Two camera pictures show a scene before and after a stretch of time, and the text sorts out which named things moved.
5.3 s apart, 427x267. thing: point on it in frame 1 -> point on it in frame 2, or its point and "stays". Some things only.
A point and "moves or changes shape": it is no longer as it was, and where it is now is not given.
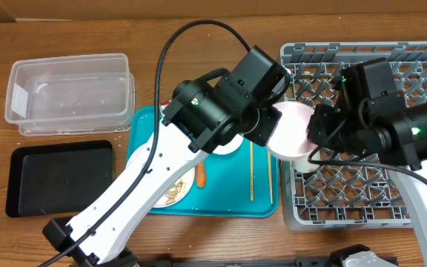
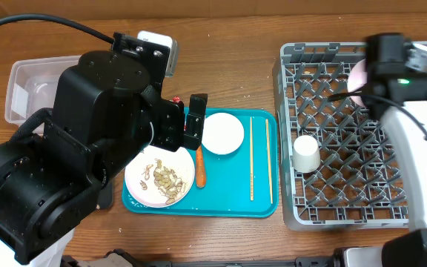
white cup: [302, 164] stays
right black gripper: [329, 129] -> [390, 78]
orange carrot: [200, 175] stays
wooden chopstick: [270, 176] stays
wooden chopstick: [251, 170] stays
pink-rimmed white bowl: [289, 140] moves or changes shape
